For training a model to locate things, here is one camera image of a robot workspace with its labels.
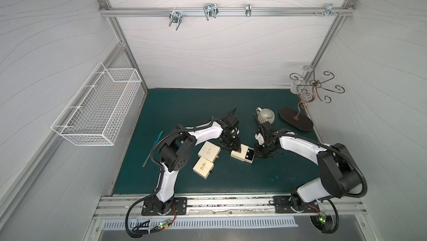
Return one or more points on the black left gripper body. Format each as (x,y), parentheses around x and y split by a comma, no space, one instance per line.
(229,137)

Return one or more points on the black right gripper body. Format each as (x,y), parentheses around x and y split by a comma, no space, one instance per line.
(264,146)

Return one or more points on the cream jewelry box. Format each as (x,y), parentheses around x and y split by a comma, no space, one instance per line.
(209,151)
(203,167)
(246,154)

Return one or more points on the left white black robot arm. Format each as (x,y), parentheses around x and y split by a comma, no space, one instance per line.
(173,151)

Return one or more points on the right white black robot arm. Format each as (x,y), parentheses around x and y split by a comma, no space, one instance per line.
(339,174)

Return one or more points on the metal jewelry stand dark base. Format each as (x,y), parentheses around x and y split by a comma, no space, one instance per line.
(306,86)

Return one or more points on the grey ribbed ceramic mug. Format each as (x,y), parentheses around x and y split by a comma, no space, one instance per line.
(265,115)

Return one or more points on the metal clamp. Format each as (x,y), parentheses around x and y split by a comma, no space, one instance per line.
(329,11)
(210,10)
(248,10)
(175,17)

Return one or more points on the aluminium crossbar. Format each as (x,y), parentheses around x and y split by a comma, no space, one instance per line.
(223,11)

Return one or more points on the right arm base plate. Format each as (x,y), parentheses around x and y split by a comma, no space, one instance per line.
(290,204)

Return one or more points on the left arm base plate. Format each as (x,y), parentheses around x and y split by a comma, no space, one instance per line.
(173,206)

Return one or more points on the white slotted cable duct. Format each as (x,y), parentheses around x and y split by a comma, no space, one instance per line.
(207,223)

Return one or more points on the white wire basket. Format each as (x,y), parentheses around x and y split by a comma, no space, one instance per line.
(95,115)

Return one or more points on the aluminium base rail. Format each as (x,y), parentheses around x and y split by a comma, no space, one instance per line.
(222,205)

